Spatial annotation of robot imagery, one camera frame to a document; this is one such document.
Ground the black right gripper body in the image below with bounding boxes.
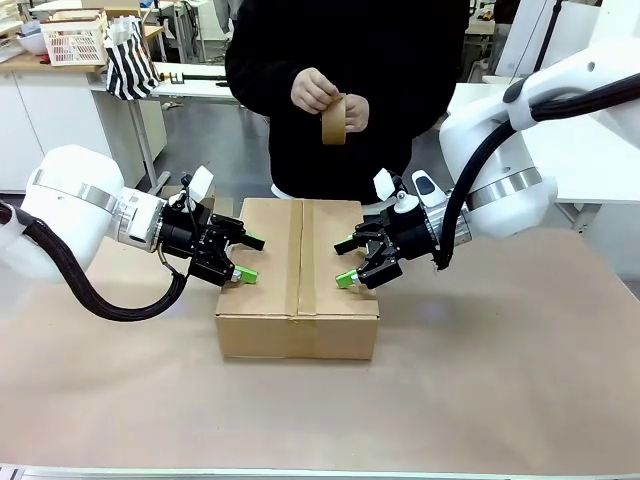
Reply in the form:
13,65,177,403
367,203,442,290

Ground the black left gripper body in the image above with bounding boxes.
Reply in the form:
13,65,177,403
159,197,227,287

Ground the brown cardboard box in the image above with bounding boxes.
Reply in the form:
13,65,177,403
214,198,380,361

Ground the brown packing tape roll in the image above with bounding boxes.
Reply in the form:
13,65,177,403
320,92,348,147

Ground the person's right forearm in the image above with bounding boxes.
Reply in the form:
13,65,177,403
225,54,302,111

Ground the person's left forearm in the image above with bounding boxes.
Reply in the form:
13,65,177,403
367,69,460,134

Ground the person's left hand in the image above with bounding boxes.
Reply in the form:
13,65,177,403
342,93,372,134

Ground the person's right hand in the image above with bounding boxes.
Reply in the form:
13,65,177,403
291,67,342,115

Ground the brown tape strip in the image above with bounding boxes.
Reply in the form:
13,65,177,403
283,199,321,317

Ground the white workshop table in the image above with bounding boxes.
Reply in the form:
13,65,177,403
89,61,242,194

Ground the black clamp tool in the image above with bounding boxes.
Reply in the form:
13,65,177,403
158,69,229,87

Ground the person's black sweater torso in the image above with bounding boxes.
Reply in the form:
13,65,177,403
224,0,472,206

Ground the black white striped bag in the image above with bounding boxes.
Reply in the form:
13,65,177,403
103,16,162,102

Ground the wood topped white cabinet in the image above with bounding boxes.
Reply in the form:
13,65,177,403
0,49,169,194

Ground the white board panel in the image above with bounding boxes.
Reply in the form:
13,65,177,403
494,0,557,77

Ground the white plastic basket crate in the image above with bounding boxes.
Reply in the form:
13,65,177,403
39,9,109,68

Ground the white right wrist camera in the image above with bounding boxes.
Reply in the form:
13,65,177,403
373,167,401,200

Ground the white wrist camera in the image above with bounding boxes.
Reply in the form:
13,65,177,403
186,165,215,202
373,167,401,200

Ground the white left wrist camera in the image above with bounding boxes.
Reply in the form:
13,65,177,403
186,165,215,202

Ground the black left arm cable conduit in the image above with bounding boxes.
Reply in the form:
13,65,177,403
0,199,190,323

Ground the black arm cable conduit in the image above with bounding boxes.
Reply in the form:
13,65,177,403
0,199,190,323
431,72,640,274

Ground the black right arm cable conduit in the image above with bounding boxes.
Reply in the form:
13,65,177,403
431,72,640,274

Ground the aluminium table edge rail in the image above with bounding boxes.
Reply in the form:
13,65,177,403
0,466,640,480

